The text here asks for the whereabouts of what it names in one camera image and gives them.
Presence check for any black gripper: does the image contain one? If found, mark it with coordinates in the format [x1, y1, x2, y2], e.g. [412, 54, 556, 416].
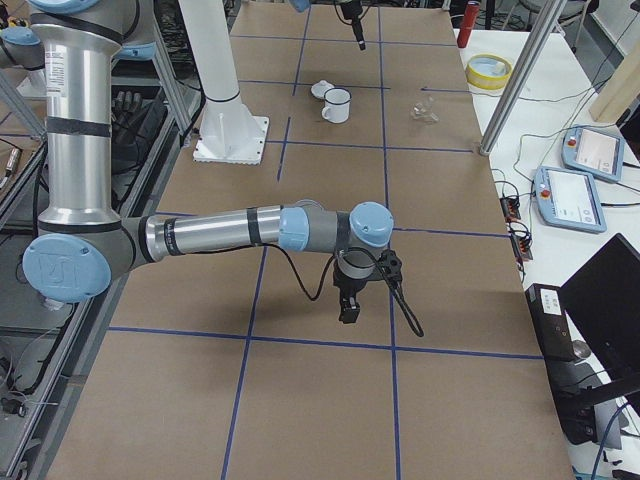
[333, 247, 381, 324]

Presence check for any clear glass funnel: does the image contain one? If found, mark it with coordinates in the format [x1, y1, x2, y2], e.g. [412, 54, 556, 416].
[410, 95, 440, 124]

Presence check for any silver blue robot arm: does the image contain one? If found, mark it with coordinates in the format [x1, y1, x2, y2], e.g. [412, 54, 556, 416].
[22, 1, 394, 323]

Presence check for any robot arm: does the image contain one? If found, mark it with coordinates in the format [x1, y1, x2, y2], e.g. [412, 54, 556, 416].
[287, 0, 369, 51]

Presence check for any white ceramic lid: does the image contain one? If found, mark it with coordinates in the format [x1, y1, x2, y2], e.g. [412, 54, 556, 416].
[310, 80, 334, 100]

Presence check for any white enamel mug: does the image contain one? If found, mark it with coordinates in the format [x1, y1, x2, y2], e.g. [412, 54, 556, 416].
[321, 88, 351, 124]

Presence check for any red cylinder bottle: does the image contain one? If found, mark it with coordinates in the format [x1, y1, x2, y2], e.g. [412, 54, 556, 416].
[456, 0, 481, 49]

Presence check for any yellow tape roll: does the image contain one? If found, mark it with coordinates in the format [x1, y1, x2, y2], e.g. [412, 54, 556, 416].
[465, 54, 513, 90]

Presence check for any orange black connector strip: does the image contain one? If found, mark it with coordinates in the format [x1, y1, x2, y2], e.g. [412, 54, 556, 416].
[499, 195, 533, 265]

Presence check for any black desktop computer box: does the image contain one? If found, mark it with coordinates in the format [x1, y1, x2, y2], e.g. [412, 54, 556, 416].
[525, 283, 621, 449]

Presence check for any near blue teach pendant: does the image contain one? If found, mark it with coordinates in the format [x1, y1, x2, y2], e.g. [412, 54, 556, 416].
[533, 166, 607, 233]

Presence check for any blue teach pendant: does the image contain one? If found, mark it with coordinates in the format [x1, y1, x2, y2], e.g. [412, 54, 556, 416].
[561, 125, 624, 183]
[533, 166, 607, 233]

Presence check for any black computer monitor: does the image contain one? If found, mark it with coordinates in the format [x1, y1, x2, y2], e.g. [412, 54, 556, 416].
[559, 232, 640, 386]

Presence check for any far blue teach pendant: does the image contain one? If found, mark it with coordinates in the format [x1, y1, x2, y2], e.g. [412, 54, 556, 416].
[561, 125, 624, 183]

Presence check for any wooden beam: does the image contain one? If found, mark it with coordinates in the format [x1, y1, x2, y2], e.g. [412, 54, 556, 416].
[589, 43, 640, 123]

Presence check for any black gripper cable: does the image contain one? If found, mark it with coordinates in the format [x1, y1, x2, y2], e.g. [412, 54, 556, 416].
[263, 242, 426, 338]

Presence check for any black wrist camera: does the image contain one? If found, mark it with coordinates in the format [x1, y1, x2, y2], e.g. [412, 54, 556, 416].
[379, 249, 403, 283]

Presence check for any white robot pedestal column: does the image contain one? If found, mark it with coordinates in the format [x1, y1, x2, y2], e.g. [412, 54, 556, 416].
[179, 0, 246, 123]

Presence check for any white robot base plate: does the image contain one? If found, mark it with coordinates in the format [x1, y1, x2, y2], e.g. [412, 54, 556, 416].
[193, 114, 270, 165]

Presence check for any aluminium frame post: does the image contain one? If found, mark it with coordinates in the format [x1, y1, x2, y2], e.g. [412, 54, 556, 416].
[479, 0, 566, 156]

